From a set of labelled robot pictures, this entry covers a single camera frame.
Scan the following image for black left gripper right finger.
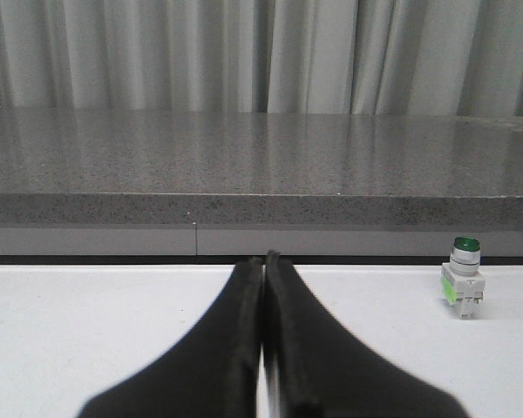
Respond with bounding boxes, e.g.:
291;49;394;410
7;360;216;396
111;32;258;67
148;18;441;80
263;251;466;417

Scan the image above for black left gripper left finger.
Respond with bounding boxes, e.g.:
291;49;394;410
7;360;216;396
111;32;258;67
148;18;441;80
80;259;263;417

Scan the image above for grey stone counter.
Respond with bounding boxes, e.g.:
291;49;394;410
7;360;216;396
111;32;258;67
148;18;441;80
0;108;523;263

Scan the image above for grey pleated curtain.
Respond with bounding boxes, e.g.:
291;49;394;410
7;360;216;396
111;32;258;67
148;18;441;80
0;1;523;116

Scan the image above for green-capped white pushbutton switch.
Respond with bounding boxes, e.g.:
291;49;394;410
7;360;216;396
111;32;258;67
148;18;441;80
440;236;486;320

